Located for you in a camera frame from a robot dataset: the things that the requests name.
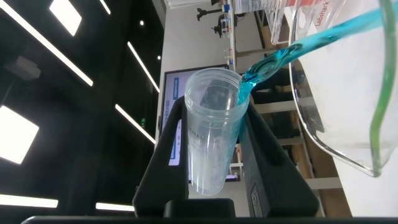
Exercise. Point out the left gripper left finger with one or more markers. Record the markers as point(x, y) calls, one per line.
point(161, 180)

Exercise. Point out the white double desk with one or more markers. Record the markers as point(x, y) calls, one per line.
point(280, 107)

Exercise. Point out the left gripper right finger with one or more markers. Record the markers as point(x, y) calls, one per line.
point(273, 186)

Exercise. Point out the glass beaker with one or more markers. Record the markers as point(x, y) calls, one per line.
point(342, 93)

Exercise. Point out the blue pigment test tube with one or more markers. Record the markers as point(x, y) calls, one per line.
point(205, 140)

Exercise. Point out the clear acrylic tube rack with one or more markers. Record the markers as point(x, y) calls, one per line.
point(280, 25)

